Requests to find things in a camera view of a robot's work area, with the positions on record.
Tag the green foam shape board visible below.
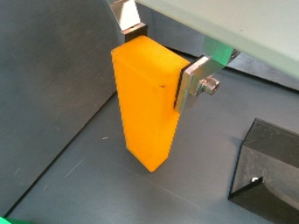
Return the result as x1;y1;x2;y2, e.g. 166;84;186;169
0;217;34;224

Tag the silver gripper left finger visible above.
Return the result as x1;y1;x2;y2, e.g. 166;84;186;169
107;0;149;44

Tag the orange rectangular block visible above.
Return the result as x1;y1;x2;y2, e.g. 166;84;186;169
111;36;189;172

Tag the black curved block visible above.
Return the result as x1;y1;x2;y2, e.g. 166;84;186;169
229;118;299;224

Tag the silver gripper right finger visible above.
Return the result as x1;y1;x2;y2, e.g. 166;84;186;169
174;37;239;113

